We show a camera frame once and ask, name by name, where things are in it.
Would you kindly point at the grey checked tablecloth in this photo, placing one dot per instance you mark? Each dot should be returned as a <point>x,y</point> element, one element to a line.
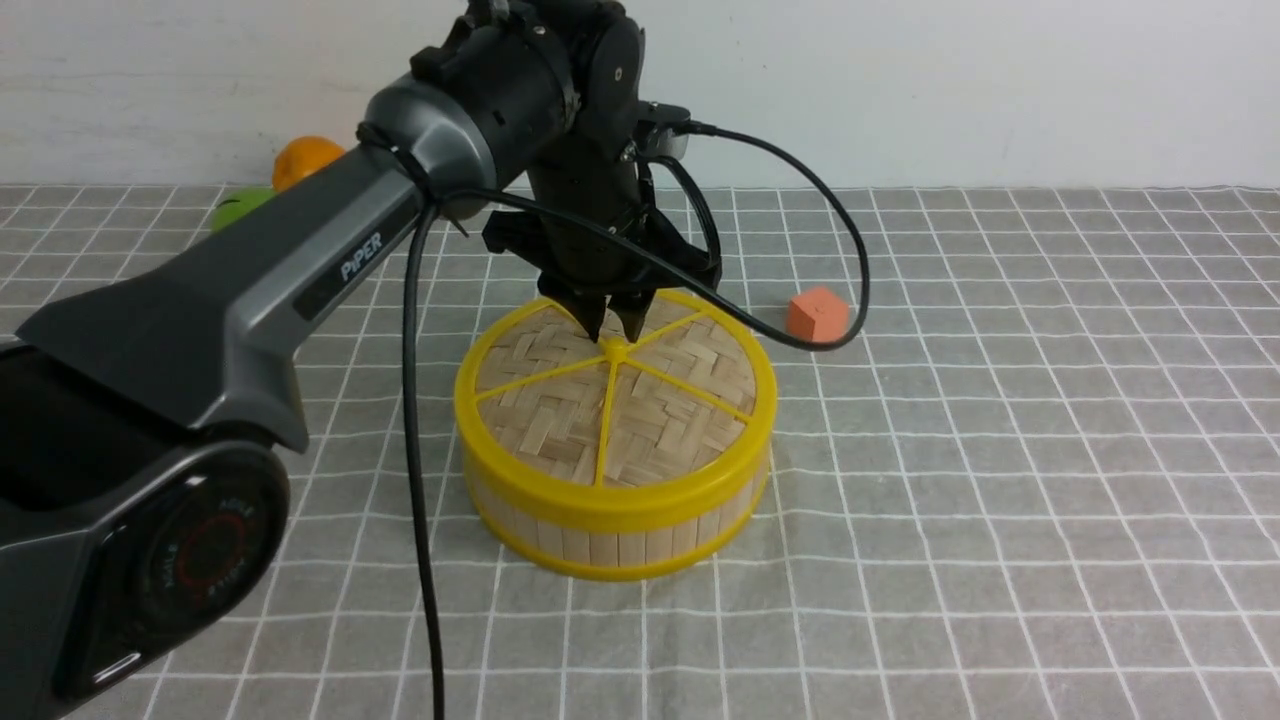
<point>1042,484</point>

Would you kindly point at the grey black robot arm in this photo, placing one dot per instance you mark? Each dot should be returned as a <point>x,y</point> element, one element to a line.
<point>142,495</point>

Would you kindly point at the yellow bamboo steamer basket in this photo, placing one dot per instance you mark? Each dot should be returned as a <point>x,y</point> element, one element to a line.
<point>607,535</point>

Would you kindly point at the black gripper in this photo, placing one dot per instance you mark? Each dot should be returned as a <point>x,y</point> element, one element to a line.
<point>592,227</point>

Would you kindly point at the orange toy pear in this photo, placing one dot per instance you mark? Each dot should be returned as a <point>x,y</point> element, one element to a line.
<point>302,157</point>

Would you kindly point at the yellow woven steamer lid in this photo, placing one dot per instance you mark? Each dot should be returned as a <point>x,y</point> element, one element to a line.
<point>611,435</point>

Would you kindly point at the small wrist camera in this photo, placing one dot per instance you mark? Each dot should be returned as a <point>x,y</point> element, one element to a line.
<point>657,132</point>

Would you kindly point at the orange foam cube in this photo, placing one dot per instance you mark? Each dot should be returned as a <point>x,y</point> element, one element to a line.
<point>817,315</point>

